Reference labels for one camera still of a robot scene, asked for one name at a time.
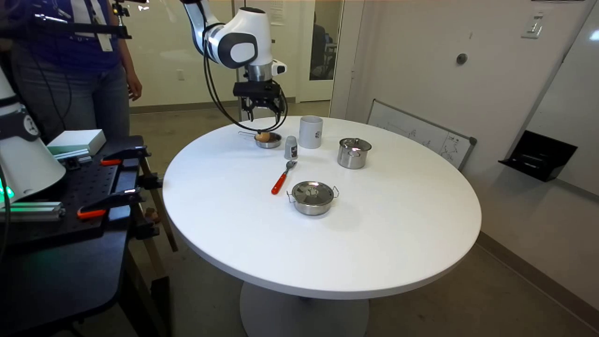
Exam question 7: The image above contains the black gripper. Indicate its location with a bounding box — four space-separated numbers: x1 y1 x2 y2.
234 81 283 133

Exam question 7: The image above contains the brown egg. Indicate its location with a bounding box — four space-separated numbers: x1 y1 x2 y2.
257 133 272 143

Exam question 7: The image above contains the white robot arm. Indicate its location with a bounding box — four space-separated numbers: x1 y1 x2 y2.
180 0 289 133

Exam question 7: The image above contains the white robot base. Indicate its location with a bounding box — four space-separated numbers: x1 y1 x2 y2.
0 70 66 203

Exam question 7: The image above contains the small steel pan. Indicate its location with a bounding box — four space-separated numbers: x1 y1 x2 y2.
242 132 283 150

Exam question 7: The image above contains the small grey shaker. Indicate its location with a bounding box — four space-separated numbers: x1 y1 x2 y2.
285 137 298 160

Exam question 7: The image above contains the white mug with text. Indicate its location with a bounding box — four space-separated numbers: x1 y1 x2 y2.
300 117 324 148

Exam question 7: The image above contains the steel pot with lid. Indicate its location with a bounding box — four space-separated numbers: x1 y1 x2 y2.
337 137 373 171

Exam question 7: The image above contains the round white table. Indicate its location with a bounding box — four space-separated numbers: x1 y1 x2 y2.
163 118 481 337

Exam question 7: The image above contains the white and green box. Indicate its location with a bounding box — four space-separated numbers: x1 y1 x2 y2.
47 130 107 158

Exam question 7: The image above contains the person in purple shirt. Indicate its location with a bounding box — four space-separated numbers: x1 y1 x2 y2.
2 0 143 141

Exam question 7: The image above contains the black workbench cart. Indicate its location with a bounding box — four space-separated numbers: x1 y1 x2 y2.
0 137 173 337

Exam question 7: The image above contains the red handled fork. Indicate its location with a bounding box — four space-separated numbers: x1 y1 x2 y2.
270 160 298 195

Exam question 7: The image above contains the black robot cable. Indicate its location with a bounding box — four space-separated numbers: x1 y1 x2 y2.
203 55 291 135

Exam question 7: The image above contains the steel bowl with handles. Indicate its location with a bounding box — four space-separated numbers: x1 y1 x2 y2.
287 180 339 218

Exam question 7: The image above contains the orange handled clamp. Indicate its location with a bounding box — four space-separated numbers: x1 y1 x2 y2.
77 190 139 221

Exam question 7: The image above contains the black wall tray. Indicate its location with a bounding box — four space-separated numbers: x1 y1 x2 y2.
502 132 577 182

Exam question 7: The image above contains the white light switch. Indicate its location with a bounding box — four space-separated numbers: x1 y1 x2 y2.
523 15 545 40

